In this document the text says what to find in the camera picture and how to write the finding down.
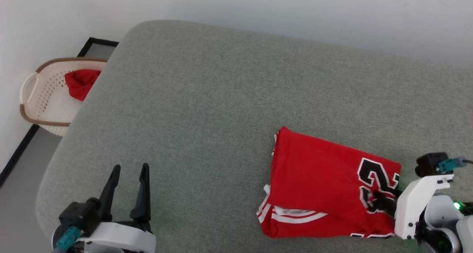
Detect teal left camera connector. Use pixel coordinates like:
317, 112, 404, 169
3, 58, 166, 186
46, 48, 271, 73
55, 226, 82, 253

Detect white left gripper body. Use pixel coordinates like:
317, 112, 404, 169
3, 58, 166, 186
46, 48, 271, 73
79, 222, 156, 253

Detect teal camera connector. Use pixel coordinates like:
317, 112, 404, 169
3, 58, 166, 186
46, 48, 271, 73
438, 156, 473, 173
55, 226, 82, 253

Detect teal right camera connector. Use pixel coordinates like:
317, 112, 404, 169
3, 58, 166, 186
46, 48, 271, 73
438, 156, 473, 173

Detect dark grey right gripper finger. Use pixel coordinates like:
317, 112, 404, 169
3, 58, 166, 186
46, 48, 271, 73
372, 191, 399, 215

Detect red and white basketball jersey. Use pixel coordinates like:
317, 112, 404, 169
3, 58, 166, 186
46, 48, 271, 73
256, 126, 402, 239

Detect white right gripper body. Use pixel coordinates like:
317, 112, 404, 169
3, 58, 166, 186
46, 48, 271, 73
395, 173, 454, 241

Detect black floor frame strip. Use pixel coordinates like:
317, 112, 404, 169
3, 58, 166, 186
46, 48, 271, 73
0, 37, 119, 187

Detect white plastic laundry basket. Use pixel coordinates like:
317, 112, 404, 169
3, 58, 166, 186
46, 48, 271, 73
19, 57, 108, 137

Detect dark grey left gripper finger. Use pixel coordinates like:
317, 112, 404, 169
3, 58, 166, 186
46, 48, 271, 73
130, 163, 151, 225
98, 165, 121, 223

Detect crumpled red cloth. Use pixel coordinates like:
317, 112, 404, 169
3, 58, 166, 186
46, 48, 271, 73
65, 69, 101, 101

